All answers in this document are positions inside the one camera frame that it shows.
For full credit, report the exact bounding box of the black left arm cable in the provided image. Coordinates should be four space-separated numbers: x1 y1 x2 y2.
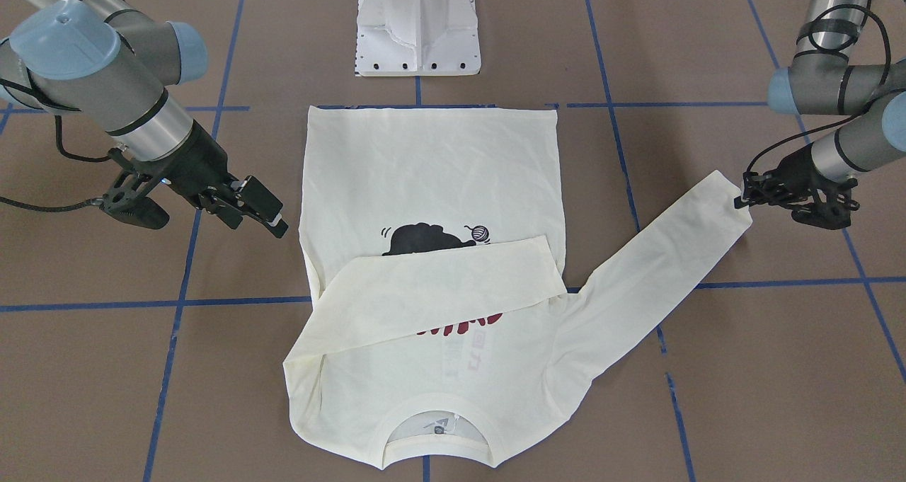
747 4 893 175

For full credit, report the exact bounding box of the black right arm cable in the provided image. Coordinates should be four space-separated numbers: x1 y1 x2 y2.
0 110 117 214

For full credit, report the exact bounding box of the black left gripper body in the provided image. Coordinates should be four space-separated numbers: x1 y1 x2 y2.
774 144 824 200

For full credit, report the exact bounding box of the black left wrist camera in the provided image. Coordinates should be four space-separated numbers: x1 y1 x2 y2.
791 184 861 230

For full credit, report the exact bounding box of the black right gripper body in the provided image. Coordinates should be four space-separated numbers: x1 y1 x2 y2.
145 121 235 210

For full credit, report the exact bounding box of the white camera mast base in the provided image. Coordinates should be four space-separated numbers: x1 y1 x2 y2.
354 0 482 78

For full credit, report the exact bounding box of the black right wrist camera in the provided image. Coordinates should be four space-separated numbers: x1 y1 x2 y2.
99 171 170 230

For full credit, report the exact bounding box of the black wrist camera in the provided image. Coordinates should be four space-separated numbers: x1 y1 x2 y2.
791 184 861 230
99 171 170 230

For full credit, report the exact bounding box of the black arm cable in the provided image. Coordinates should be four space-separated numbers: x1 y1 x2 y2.
0 110 117 214
747 4 893 175

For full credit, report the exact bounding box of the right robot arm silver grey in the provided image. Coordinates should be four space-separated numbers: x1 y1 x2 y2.
2 0 288 238

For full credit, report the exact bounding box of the cream long-sleeve cat shirt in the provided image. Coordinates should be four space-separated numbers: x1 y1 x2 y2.
282 107 752 469

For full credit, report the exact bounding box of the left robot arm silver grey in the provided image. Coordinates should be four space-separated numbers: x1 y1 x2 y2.
735 0 904 229

